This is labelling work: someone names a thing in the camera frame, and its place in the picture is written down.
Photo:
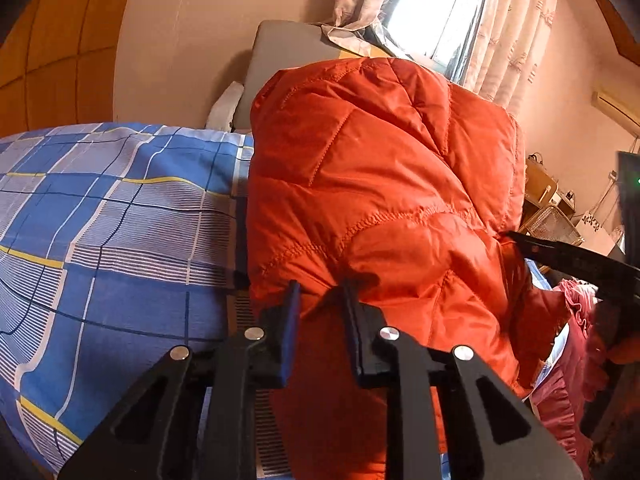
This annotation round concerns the wicker basket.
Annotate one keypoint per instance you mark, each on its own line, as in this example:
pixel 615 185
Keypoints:
pixel 555 227

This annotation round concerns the blue plaid bed sheet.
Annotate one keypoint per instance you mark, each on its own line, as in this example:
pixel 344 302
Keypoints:
pixel 100 220

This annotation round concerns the wooden wardrobe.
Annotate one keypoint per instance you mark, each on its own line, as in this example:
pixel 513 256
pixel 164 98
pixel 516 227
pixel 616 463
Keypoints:
pixel 55 35

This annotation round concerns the orange down jacket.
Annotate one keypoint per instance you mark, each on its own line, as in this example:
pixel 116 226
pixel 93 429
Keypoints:
pixel 390 185

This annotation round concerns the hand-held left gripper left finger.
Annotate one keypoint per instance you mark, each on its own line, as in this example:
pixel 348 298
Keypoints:
pixel 289 340

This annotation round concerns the wall air conditioner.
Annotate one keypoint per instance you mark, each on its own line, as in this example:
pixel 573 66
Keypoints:
pixel 617 107

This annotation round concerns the wooden desk with clutter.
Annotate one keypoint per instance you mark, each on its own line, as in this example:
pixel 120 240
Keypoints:
pixel 540 185

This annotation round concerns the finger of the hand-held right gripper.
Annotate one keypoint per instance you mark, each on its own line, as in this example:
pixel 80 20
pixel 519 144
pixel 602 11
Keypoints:
pixel 575 260

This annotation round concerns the person's right hand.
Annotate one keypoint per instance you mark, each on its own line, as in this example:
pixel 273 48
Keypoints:
pixel 625 352

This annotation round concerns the window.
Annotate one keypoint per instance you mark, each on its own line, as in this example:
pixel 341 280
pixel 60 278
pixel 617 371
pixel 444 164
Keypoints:
pixel 440 5

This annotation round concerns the pink ruffled cloth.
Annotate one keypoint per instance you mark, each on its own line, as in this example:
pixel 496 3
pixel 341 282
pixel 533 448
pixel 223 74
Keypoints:
pixel 565 385

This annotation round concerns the white cloth beside headboard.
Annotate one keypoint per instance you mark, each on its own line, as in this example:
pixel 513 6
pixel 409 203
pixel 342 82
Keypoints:
pixel 225 107

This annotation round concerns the grey yellow blue headboard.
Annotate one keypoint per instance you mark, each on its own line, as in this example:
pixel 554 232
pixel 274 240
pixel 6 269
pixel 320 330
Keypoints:
pixel 285 45

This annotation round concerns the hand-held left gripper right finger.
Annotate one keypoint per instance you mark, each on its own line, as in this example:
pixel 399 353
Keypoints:
pixel 352 340

